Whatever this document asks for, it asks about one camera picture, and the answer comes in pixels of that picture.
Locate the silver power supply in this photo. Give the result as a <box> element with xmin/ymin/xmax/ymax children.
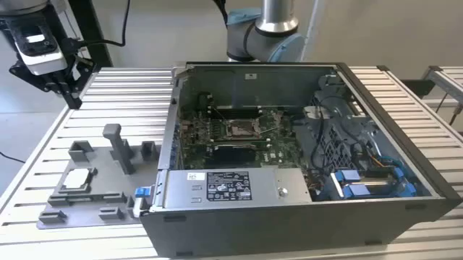
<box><xmin>160</xmin><ymin>167</ymin><xmax>313</xmax><ymax>210</ymax></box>

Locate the hard disk in blue carrier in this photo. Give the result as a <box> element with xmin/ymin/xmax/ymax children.
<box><xmin>330</xmin><ymin>168</ymin><xmax>404</xmax><ymax>187</ymax></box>
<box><xmin>341</xmin><ymin>183</ymin><xmax>416</xmax><ymax>200</ymax></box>

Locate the CPU socket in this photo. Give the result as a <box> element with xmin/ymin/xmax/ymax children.
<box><xmin>224</xmin><ymin>119</ymin><xmax>260</xmax><ymax>139</ymax></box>

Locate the black camera cable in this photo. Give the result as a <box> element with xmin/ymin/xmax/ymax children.
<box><xmin>58</xmin><ymin>0</ymin><xmax>132</xmax><ymax>52</ymax></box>

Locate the thin black floor cable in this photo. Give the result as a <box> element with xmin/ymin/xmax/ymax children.
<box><xmin>0</xmin><ymin>151</ymin><xmax>26</xmax><ymax>164</ymax></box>

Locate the open black PC case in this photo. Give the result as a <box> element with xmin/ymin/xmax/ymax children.
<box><xmin>138</xmin><ymin>61</ymin><xmax>463</xmax><ymax>258</ymax></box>

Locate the grey parts rack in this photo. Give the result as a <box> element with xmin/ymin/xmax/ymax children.
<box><xmin>37</xmin><ymin>123</ymin><xmax>164</xmax><ymax>231</ymax></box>

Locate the black flat heat sink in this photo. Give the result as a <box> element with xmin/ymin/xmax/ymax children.
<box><xmin>209</xmin><ymin>145</ymin><xmax>258</xmax><ymax>166</ymax></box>

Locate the black RAM slot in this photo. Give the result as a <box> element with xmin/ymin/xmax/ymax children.
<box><xmin>216</xmin><ymin>106</ymin><xmax>261</xmax><ymax>118</ymax></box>
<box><xmin>216</xmin><ymin>137</ymin><xmax>270</xmax><ymax>146</ymax></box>

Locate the black upright post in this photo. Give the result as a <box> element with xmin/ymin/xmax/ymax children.
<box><xmin>71</xmin><ymin>0</ymin><xmax>113</xmax><ymax>68</ymax></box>

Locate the silver CPU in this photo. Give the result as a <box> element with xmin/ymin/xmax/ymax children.
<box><xmin>61</xmin><ymin>168</ymin><xmax>90</xmax><ymax>188</ymax></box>

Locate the black power supply label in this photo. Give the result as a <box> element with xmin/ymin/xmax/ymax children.
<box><xmin>205</xmin><ymin>171</ymin><xmax>250</xmax><ymax>201</ymax></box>

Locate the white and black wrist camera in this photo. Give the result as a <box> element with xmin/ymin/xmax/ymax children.
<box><xmin>5</xmin><ymin>17</ymin><xmax>69</xmax><ymax>76</ymax></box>

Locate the black plastic drive cage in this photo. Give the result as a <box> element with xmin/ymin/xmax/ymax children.
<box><xmin>310</xmin><ymin>89</ymin><xmax>365</xmax><ymax>174</ymax></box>

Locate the green motherboard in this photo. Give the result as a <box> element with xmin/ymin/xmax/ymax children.
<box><xmin>178</xmin><ymin>92</ymin><xmax>308</xmax><ymax>170</ymax></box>

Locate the metal slat side table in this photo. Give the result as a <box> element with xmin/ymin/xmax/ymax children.
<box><xmin>422</xmin><ymin>64</ymin><xmax>463</xmax><ymax>114</ymax></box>

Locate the small black box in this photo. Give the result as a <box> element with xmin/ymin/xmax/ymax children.
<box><xmin>398</xmin><ymin>78</ymin><xmax>434</xmax><ymax>100</ymax></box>

